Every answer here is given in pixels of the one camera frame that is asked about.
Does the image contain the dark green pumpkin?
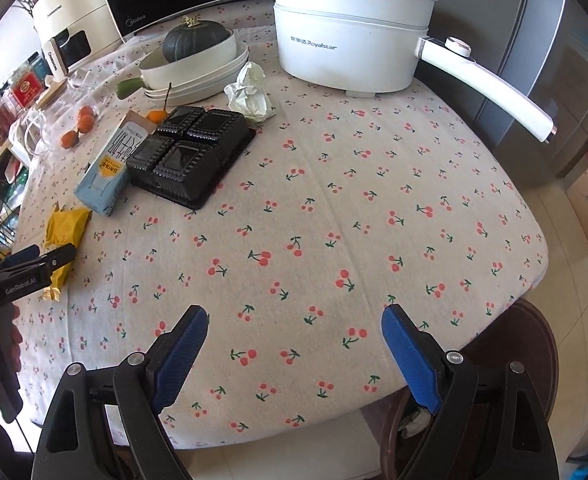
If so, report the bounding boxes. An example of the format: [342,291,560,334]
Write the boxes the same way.
[161,16,230,62]

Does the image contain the orange tangerine three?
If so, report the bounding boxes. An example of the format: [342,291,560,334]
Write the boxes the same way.
[77,105,94,118]

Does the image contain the brown round trash bin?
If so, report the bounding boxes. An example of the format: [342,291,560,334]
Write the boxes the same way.
[361,298,560,480]

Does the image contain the glass jar with cork lid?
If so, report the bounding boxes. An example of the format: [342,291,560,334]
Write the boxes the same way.
[9,81,105,157]

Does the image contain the stack of white plates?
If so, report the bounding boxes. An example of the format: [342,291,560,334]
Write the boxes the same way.
[143,41,249,106]

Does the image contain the grey refrigerator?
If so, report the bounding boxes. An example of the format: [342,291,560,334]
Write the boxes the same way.
[415,0,588,188]

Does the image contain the orange peel with stem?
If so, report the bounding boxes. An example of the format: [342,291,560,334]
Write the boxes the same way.
[146,86,171,125]

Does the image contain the red label spice jar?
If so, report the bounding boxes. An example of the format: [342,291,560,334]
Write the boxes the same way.
[8,66,44,108]

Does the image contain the crumpled white tissue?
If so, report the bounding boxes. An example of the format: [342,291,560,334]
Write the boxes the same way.
[223,62,275,126]

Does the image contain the cream air fryer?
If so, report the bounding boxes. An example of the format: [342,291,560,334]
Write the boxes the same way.
[32,0,122,80]

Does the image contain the white bowl with green handle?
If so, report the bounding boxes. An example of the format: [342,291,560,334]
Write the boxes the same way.
[115,29,237,100]

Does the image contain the yellow crumpled wrapper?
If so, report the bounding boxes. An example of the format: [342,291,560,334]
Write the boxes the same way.
[42,204,92,301]

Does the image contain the cherry print tablecloth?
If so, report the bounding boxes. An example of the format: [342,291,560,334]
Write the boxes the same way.
[18,0,549,448]

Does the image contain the white electric cooking pot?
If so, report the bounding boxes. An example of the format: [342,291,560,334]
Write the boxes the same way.
[273,0,556,142]

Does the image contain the orange tangerine one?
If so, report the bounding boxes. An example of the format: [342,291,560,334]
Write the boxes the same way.
[59,130,79,150]

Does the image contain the black plastic tray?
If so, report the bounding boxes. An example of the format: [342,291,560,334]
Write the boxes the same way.
[126,105,256,210]

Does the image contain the light blue milk carton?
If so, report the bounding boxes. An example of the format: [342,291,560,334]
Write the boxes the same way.
[74,110,156,216]

